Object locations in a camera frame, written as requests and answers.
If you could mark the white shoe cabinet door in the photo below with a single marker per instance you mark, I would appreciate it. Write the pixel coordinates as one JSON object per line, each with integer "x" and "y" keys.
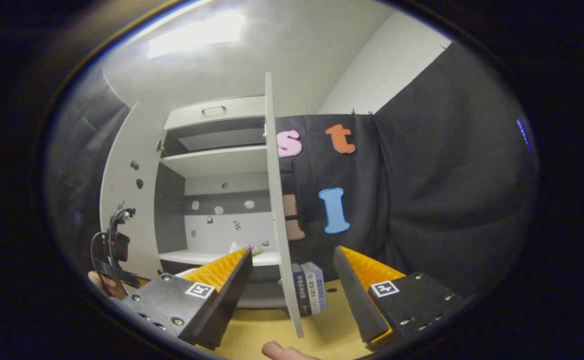
{"x": 277, "y": 200}
{"x": 127, "y": 200}

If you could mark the grey blue book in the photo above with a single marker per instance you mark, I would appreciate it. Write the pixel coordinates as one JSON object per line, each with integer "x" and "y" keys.
{"x": 321, "y": 285}

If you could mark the white canvas shoe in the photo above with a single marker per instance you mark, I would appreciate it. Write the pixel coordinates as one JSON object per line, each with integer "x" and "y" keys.
{"x": 242, "y": 248}

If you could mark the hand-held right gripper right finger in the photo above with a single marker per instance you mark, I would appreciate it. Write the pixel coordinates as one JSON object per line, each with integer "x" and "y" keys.
{"x": 359, "y": 300}

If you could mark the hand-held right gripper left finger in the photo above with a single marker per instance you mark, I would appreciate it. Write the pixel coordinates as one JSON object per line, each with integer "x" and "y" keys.
{"x": 224, "y": 305}

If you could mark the white cabinet drawer front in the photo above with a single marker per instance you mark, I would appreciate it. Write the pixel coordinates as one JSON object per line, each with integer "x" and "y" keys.
{"x": 187, "y": 115}

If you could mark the white shoe cabinet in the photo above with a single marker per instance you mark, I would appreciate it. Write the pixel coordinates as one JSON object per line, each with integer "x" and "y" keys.
{"x": 217, "y": 160}

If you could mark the ceiling light panel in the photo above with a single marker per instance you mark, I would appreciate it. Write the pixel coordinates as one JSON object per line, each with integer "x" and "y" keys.
{"x": 197, "y": 35}

